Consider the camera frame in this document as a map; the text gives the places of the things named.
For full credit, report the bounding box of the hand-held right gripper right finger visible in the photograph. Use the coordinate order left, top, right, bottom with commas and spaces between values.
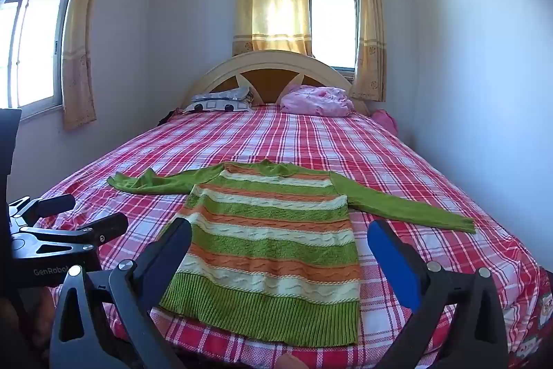
367, 219, 509, 369

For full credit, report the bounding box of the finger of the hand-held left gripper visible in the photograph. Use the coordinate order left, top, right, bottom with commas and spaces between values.
12, 213, 129, 262
8, 193, 77, 229

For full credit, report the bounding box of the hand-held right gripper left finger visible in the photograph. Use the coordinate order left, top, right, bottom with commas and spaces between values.
49, 217, 193, 369

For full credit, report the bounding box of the green orange striped sweater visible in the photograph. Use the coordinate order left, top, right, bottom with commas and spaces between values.
107, 160, 477, 348

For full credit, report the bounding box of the dark cloth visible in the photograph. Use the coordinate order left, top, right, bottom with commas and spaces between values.
158, 108, 184, 127

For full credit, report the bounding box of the pink cloth bundle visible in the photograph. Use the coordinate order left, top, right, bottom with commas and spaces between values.
371, 109, 399, 135

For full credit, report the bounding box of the white blue printed pillow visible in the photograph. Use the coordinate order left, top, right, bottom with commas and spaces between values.
184, 86, 255, 113

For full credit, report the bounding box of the large sliding window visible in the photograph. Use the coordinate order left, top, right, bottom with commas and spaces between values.
0, 0, 89, 121

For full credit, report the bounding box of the bed with red plaid sheet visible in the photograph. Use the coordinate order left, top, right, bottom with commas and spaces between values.
35, 103, 543, 369

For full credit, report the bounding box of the red printed cloth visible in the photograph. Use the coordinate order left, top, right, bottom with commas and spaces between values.
507, 265, 553, 369

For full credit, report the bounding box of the long yellow curtain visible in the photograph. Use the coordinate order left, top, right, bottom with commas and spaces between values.
62, 0, 112, 130

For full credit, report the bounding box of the pink pillow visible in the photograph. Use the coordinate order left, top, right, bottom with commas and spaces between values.
280, 84, 355, 118

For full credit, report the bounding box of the cream wooden headboard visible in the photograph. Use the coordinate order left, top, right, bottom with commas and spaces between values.
184, 50, 370, 114

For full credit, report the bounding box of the narrow yellow curtain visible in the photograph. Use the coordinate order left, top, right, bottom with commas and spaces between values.
349, 0, 387, 102

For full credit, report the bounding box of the small window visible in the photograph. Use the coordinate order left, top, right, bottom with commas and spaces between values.
304, 0, 360, 82

